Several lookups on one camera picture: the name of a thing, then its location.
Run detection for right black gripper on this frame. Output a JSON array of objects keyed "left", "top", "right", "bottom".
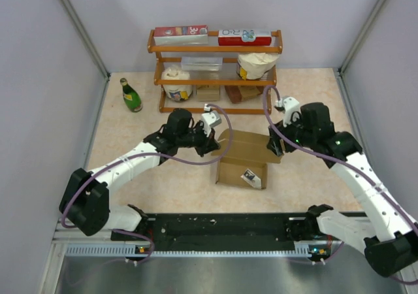
[{"left": 266, "top": 111, "right": 315, "bottom": 156}]

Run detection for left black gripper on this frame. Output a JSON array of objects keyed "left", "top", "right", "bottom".
[{"left": 176, "top": 121, "right": 220, "bottom": 157}]

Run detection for brown cardboard box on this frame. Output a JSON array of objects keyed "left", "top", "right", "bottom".
[{"left": 212, "top": 129, "right": 281, "bottom": 190}]

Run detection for small clear plastic packet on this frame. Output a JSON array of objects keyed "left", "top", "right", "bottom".
[{"left": 241, "top": 169, "right": 262, "bottom": 189}]

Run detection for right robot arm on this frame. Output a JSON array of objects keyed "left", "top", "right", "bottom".
[{"left": 267, "top": 97, "right": 417, "bottom": 277}]

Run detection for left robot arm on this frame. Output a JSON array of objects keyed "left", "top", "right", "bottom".
[{"left": 59, "top": 107, "right": 221, "bottom": 240}]

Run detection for red white carton box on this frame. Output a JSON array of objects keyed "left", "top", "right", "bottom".
[{"left": 217, "top": 29, "right": 272, "bottom": 46}]

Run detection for red silver foil box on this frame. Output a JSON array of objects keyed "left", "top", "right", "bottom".
[{"left": 153, "top": 25, "right": 208, "bottom": 46}]

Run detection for tan cardboard block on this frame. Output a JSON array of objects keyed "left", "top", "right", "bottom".
[{"left": 196, "top": 85, "right": 220, "bottom": 102}]

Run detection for brown brick package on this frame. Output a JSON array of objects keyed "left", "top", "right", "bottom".
[{"left": 225, "top": 86, "right": 264, "bottom": 104}]

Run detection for small white flour bag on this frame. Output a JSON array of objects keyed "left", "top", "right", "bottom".
[{"left": 161, "top": 65, "right": 193, "bottom": 102}]

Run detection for wooden three-tier shelf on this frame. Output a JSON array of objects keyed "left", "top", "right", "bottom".
[{"left": 147, "top": 30, "right": 283, "bottom": 115}]

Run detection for large white paper bag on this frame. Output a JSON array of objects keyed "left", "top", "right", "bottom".
[{"left": 237, "top": 53, "right": 280, "bottom": 80}]

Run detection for clear plastic container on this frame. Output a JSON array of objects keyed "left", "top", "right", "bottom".
[{"left": 181, "top": 57, "right": 223, "bottom": 71}]

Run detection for green glass bottle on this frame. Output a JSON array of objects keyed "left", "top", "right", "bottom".
[{"left": 120, "top": 78, "right": 142, "bottom": 112}]

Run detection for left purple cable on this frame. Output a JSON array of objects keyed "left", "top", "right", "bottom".
[{"left": 60, "top": 103, "right": 234, "bottom": 267}]

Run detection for purple cable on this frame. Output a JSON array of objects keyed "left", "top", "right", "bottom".
[
  {"left": 60, "top": 103, "right": 234, "bottom": 267},
  {"left": 262, "top": 84, "right": 418, "bottom": 286}
]

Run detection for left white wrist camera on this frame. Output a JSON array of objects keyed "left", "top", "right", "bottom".
[{"left": 201, "top": 104, "right": 221, "bottom": 137}]

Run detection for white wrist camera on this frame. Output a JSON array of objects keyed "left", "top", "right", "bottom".
[
  {"left": 274, "top": 96, "right": 300, "bottom": 127},
  {"left": 201, "top": 104, "right": 221, "bottom": 137}
]

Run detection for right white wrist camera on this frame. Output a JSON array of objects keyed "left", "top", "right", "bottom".
[{"left": 274, "top": 96, "right": 300, "bottom": 127}]

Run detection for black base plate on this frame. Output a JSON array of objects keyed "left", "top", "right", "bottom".
[{"left": 110, "top": 212, "right": 346, "bottom": 252}]

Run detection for grey slotted cable duct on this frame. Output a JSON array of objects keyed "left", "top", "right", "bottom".
[{"left": 65, "top": 244, "right": 330, "bottom": 258}]

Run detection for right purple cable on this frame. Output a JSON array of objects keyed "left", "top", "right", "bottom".
[{"left": 262, "top": 84, "right": 418, "bottom": 286}]

